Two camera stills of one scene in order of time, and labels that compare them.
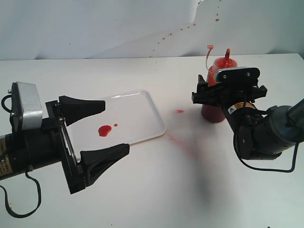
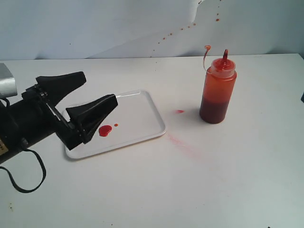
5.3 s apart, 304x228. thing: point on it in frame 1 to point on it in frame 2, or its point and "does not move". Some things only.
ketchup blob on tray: (104, 130) does not move
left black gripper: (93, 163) to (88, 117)
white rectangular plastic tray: (128, 118) does not move
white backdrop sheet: (96, 29) does not move
